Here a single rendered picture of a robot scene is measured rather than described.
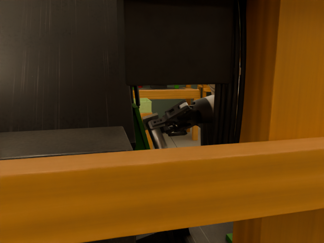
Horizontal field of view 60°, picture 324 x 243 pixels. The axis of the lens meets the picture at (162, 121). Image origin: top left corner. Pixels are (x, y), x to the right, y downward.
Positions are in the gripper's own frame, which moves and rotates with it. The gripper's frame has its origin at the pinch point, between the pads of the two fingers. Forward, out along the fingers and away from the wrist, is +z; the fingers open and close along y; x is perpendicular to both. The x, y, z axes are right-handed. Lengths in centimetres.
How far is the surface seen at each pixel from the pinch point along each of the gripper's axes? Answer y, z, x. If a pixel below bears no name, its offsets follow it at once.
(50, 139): 14.3, 22.1, 3.6
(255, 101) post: 25.6, -11.9, 15.8
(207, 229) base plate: -26.7, -6.6, 22.8
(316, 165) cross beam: 25.8, -13.8, 28.0
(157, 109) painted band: -466, -91, -316
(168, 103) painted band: -461, -118, -318
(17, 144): 16.9, 27.1, 4.4
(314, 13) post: 35.9, -20.3, 11.5
